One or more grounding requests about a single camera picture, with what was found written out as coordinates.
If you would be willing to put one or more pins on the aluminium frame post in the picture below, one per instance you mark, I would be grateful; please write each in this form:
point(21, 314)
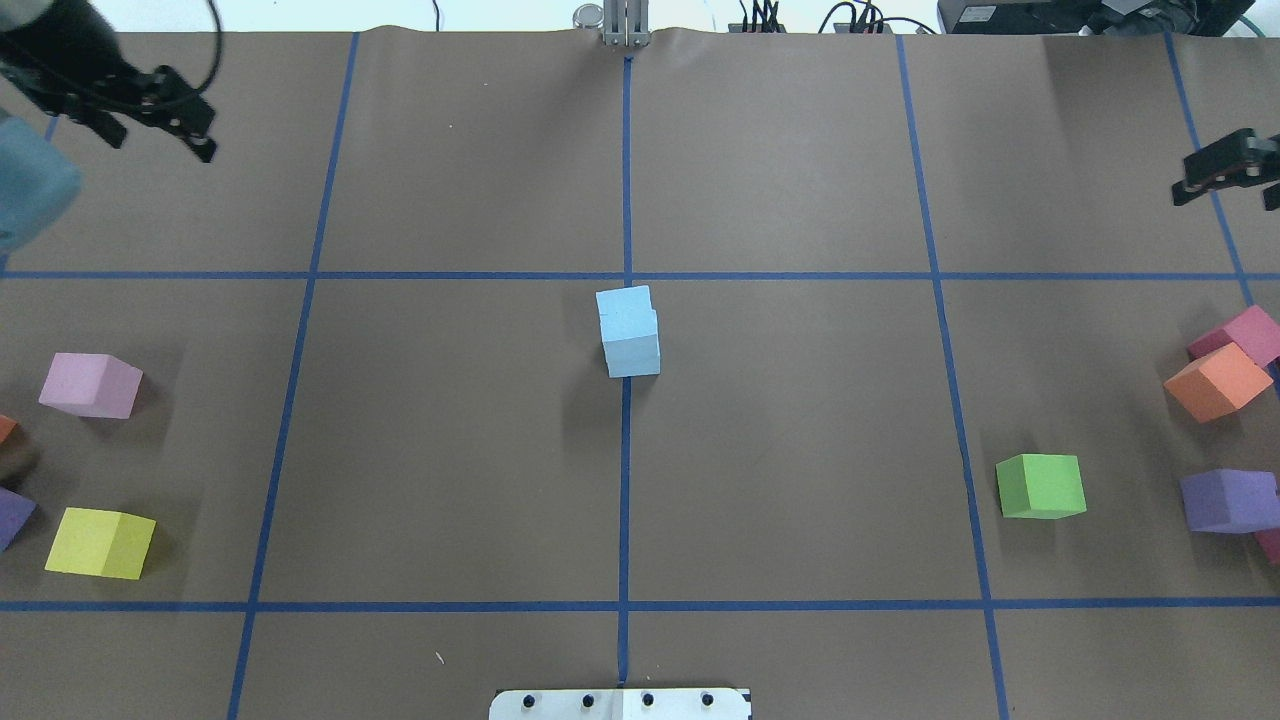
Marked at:
point(619, 23)

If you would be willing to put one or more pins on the yellow foam block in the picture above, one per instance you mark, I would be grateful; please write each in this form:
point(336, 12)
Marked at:
point(101, 543)

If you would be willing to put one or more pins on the green foam block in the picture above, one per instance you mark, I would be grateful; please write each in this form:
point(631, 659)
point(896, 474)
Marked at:
point(1040, 486)

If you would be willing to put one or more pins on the purple foam block left side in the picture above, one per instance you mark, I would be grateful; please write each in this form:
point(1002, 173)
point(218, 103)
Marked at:
point(15, 511)

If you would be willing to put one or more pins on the purple foam block right side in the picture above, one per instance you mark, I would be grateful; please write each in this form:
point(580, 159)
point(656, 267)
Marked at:
point(1230, 501)

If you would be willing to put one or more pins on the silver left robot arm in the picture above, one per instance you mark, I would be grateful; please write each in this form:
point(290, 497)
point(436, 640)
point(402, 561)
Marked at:
point(65, 58)

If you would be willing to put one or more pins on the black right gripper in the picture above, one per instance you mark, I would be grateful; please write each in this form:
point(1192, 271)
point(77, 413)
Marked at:
point(1243, 160)

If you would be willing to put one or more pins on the metal base plate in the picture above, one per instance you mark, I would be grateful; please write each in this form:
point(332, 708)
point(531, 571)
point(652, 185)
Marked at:
point(623, 703)

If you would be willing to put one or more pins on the orange foam block right side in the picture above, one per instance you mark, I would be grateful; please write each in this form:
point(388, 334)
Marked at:
point(1218, 384)

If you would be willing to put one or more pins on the light blue foam block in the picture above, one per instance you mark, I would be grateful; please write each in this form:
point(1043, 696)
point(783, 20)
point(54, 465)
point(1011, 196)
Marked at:
point(626, 314)
point(632, 356)

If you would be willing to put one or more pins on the light pink foam block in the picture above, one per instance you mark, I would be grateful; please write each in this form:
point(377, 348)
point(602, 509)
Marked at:
point(97, 386)

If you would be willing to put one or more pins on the magenta foam block beside orange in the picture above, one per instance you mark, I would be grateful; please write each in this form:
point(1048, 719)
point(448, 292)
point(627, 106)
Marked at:
point(1254, 331)

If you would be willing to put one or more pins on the orange foam block left side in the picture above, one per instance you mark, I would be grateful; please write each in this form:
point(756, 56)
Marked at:
point(7, 428)

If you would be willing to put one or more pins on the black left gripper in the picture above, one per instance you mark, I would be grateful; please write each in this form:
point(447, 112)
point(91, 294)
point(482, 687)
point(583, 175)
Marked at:
point(62, 60)

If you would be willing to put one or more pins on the purple foam block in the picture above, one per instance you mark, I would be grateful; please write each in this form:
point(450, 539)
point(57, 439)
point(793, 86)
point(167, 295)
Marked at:
point(15, 511)
point(1230, 501)

